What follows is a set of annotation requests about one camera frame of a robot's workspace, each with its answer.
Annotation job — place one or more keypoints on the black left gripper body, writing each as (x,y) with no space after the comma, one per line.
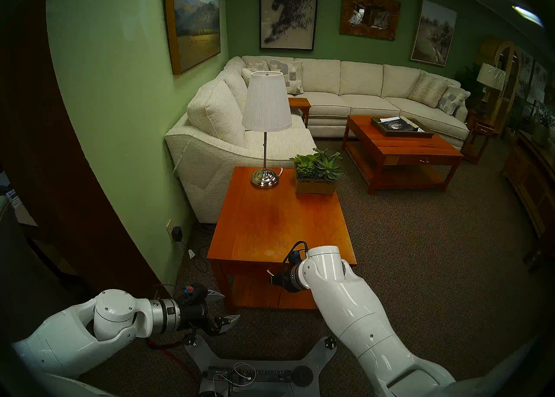
(195,313)

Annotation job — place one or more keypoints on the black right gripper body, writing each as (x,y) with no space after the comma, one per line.
(286,280)

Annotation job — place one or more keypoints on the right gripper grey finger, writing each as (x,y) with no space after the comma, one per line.
(272,278)

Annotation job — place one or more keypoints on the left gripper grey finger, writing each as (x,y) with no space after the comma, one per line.
(213,295)
(227,323)

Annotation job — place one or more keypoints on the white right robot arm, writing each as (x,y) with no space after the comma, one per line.
(360,313)

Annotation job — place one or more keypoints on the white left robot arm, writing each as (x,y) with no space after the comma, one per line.
(65,339)

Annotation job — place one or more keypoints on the cherry wood end table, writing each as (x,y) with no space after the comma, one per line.
(277,222)

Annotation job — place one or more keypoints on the black power strip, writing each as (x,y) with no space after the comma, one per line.
(269,375)

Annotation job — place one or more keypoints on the black power adapter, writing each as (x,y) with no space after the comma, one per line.
(177,233)

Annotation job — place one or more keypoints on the succulents in wooden planter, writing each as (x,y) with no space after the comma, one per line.
(316,168)

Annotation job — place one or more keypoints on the small wooden corner table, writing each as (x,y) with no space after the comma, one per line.
(299,103)

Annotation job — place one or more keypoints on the table lamp white pleated shade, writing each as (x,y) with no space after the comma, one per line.
(266,101)

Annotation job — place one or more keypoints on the dark wooden serving tray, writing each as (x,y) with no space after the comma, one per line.
(384,130)

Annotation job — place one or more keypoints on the cherry wood coffee table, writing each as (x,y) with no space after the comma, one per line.
(405,147)

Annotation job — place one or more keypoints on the white paper booklet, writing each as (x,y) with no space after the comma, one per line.
(388,119)

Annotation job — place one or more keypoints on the dark hardcover book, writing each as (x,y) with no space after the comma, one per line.
(399,126)

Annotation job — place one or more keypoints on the cardboard box white label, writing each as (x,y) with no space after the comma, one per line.
(21,216)

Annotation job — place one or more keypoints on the plain white throw pillow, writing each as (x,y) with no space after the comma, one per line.
(247,77)

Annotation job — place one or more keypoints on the grey patchwork throw pillow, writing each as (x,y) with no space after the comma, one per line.
(453,100)
(292,75)

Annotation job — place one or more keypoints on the cream sectional sofa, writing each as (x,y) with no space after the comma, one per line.
(353,77)

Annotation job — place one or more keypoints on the striped throw pillow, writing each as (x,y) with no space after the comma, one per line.
(428,90)
(258,65)

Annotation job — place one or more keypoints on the small dark wood side table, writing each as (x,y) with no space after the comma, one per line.
(483,129)

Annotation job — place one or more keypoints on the rustic wood framed mirror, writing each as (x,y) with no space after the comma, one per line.
(347,25)

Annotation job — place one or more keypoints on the brown wooden sideboard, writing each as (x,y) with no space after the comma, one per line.
(529,179)

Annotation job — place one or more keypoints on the black framed horse artwork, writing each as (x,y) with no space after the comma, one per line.
(288,12)

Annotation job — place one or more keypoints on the tall dark green houseplant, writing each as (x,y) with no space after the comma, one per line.
(468,81)

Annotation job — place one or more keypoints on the framed mountain landscape painting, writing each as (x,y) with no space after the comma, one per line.
(193,19)

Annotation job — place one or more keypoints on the arched light wood cabinet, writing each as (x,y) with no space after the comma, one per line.
(499,103)

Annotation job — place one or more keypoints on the framed tree landscape painting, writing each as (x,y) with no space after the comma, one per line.
(433,34)

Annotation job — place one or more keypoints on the lamp with plastic wrapped shade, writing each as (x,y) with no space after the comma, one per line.
(491,76)

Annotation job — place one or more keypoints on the potted green plant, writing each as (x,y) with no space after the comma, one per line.
(541,135)

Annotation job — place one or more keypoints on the ceiling light panel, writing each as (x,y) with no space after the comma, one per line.
(527,15)

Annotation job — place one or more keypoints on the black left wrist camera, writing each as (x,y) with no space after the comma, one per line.
(195,294)

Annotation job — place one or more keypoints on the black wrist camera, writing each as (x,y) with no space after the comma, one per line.
(297,256)
(195,294)

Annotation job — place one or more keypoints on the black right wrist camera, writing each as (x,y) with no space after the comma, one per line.
(297,256)

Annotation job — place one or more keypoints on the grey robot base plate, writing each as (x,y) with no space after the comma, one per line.
(308,357)

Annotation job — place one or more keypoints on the beige wall outlet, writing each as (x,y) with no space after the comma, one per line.
(169,228)

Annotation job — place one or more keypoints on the pale framed wall print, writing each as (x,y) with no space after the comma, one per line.
(526,73)
(540,83)

